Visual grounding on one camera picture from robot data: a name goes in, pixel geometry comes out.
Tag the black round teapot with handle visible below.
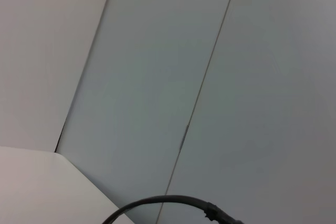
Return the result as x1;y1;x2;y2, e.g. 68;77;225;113
100;195;245;224

